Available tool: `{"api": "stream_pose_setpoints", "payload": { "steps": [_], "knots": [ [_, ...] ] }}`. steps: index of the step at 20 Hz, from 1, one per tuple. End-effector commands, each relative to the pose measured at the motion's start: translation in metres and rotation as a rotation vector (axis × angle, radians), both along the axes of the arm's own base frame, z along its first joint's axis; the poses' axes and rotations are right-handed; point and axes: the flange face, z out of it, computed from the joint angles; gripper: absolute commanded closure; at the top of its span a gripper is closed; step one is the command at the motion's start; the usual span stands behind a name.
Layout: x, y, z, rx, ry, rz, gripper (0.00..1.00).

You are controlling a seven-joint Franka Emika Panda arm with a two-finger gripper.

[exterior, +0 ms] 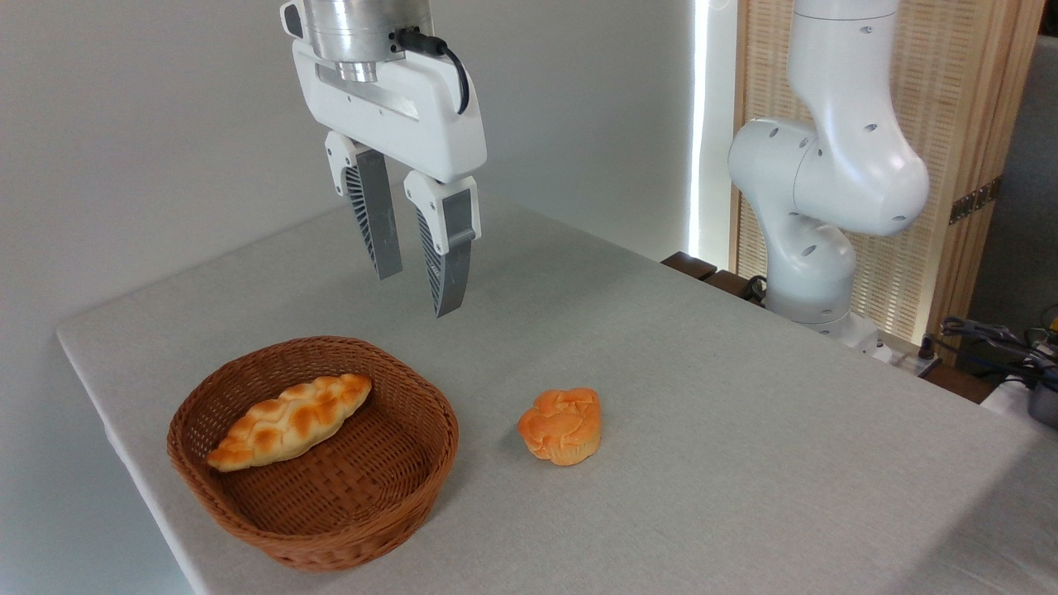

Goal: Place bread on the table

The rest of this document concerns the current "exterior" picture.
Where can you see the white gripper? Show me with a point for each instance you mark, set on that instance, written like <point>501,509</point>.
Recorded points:
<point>430,124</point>

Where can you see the small round orange bread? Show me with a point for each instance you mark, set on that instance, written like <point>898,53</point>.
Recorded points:
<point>562,426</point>

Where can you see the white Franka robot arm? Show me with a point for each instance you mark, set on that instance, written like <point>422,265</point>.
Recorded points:
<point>843,165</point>

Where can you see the long braided bread loaf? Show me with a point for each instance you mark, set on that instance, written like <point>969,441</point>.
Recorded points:
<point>289,421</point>

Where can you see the silver wrist flange adapter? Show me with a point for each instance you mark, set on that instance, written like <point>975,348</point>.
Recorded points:
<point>364,33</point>

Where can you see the brown woven wicker basket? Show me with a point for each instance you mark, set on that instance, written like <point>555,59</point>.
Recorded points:
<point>355,554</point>

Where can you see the grey fabric tablecloth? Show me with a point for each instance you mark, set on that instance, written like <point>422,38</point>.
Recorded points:
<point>702,496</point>

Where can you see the black plug connector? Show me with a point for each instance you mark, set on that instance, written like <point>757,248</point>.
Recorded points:
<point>929,355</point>

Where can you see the dark metal screen hinge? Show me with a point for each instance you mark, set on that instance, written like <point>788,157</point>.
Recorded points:
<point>975,201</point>

